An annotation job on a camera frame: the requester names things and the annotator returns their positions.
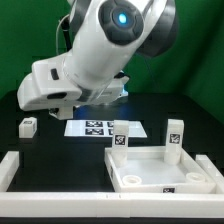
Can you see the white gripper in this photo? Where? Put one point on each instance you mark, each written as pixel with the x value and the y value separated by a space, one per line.
pixel 47 87

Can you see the white square tabletop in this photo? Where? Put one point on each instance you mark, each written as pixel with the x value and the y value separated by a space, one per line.
pixel 146 172

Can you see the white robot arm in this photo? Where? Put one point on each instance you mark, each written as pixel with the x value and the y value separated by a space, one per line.
pixel 107 33

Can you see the white sheet with tags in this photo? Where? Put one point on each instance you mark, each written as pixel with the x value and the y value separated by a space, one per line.
pixel 99 128

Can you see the white U-shaped fence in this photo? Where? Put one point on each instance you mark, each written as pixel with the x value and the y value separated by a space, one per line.
pixel 97 205

